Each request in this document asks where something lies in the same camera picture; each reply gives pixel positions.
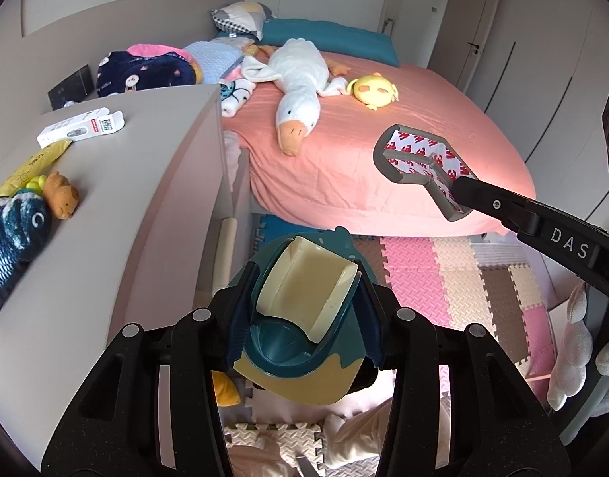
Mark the foam puzzle floor mat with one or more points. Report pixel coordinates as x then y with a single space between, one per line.
413 278

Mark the light blue blanket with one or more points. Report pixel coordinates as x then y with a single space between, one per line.
215 54

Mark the orange plush toy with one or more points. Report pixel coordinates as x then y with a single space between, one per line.
227 390

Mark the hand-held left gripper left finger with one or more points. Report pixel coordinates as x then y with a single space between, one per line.
237 310

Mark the pale pink cloth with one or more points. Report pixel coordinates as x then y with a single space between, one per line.
359 437

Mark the teal and cream toy bin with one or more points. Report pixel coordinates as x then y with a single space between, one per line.
279 348

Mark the black wall switch panel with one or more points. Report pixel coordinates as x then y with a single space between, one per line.
70 84

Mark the brown bear plush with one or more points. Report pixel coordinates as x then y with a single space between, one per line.
60 196

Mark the blue fish plush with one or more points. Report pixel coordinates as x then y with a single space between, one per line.
16 238

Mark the teal pillow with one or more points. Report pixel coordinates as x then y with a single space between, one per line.
334 35

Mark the white cat plush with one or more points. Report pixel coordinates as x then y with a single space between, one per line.
237 94

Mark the white fluffy plush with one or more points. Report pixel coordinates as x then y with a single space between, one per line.
568 357

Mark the patchwork checked pillow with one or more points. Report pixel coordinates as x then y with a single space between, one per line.
239 17

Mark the bed with pink sheet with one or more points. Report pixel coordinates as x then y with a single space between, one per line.
384 94

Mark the white thermometer box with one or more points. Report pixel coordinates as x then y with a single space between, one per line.
70 129

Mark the teal and yellow frog toy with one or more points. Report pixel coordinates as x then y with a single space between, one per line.
33 183

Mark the navy printed blanket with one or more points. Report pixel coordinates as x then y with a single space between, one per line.
145 72

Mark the grey adhesive corner guard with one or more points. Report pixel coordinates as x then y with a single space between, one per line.
384 159

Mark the yellow banana packet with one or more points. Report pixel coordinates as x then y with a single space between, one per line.
36 161

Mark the white goose plush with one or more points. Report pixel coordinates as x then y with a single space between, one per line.
297 79

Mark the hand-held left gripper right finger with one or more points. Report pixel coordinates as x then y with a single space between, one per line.
369 318

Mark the yellow chick plush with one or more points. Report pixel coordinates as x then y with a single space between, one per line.
371 90

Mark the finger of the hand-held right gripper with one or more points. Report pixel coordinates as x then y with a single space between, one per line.
493 203

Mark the beige foam corner strip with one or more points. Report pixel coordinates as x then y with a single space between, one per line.
232 248

